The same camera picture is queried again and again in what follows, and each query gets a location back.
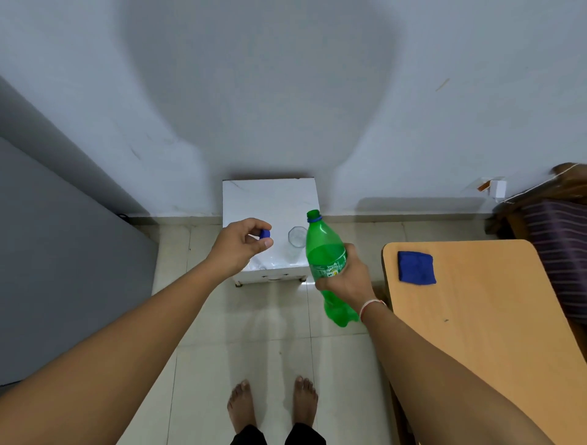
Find person's right forearm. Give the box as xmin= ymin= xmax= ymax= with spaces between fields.
xmin=362 ymin=304 xmax=558 ymax=445

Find person's right hand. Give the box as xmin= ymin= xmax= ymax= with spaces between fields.
xmin=315 ymin=243 xmax=379 ymax=318

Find person's left hand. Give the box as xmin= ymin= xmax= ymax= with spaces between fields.
xmin=206 ymin=218 xmax=275 ymax=281

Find white wall socket plug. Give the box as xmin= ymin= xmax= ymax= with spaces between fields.
xmin=474 ymin=176 xmax=508 ymax=199

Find person's left forearm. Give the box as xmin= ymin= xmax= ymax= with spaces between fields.
xmin=0 ymin=261 xmax=230 ymax=445

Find black trousers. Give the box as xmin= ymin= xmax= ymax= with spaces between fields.
xmin=229 ymin=422 xmax=327 ymax=445

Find person's foot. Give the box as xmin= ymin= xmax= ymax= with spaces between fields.
xmin=292 ymin=375 xmax=320 ymax=428
xmin=227 ymin=379 xmax=257 ymax=435

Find blue folded cloth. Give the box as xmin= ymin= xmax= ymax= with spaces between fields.
xmin=397 ymin=251 xmax=437 ymax=286

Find clear drinking glass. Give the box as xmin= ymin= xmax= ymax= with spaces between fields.
xmin=287 ymin=226 xmax=309 ymax=250

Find green plastic bottle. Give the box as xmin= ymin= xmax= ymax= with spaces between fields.
xmin=305 ymin=209 xmax=360 ymax=329

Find wooden table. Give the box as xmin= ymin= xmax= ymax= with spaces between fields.
xmin=381 ymin=239 xmax=587 ymax=445

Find person's left foot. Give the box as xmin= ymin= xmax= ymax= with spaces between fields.
xmin=227 ymin=379 xmax=257 ymax=435

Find pink thread wrist band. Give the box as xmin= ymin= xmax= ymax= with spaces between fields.
xmin=358 ymin=298 xmax=388 ymax=323

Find person's right foot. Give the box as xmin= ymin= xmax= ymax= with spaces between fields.
xmin=292 ymin=375 xmax=320 ymax=428

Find wooden sofa purple upholstery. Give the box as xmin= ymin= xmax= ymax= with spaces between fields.
xmin=485 ymin=163 xmax=587 ymax=363

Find white marble drawer cabinet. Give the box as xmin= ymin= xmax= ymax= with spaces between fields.
xmin=222 ymin=177 xmax=322 ymax=289

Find grey refrigerator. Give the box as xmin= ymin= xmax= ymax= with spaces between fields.
xmin=0 ymin=75 xmax=159 ymax=387

